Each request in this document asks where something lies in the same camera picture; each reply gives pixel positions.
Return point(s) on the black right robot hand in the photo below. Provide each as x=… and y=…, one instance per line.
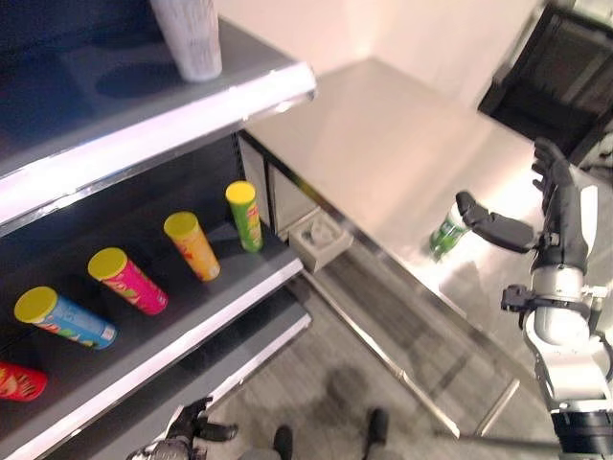
x=567, y=225

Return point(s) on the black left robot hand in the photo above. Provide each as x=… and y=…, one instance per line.
x=188, y=424

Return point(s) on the green drink bottle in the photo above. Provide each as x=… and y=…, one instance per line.
x=446, y=236

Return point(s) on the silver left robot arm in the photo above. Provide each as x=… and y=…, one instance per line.
x=165, y=451

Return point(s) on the dark left robot foot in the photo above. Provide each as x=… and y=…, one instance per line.
x=283, y=441

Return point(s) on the dark robot foot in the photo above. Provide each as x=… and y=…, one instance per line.
x=377, y=426
x=283, y=441

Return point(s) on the pink chip can yellow lid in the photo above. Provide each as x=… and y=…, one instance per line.
x=131, y=282

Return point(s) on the blue chip can yellow lid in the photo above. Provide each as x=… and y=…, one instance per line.
x=72, y=321

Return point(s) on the red chip can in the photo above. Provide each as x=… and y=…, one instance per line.
x=19, y=382

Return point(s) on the orange chip can yellow lid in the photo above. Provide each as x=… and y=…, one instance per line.
x=194, y=249

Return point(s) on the dark right robot foot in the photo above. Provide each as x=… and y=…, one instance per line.
x=377, y=426

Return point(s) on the stainless steel table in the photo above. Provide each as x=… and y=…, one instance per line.
x=383, y=158

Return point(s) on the green chip can yellow lid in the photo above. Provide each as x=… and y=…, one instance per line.
x=246, y=220

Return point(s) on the grey square plastic box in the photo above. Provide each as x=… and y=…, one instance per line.
x=318, y=239

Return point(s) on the grey metal shelf unit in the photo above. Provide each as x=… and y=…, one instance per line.
x=143, y=158

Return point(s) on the white patterned paper cup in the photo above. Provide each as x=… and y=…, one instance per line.
x=191, y=38

